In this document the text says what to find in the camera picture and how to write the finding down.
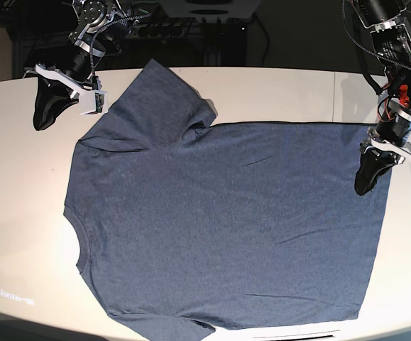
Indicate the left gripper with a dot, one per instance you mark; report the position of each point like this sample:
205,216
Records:
385,147

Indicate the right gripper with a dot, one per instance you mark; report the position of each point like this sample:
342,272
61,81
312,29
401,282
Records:
58,80

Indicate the blue grey T-shirt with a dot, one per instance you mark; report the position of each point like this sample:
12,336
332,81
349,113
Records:
185,226

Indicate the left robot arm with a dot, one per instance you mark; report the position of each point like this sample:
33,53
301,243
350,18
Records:
382,36

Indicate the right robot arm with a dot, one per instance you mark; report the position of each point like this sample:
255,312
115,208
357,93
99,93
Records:
103,23

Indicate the black power strip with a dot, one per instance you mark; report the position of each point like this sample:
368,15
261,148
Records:
158,31

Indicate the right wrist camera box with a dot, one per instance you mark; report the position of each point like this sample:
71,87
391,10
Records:
93,102

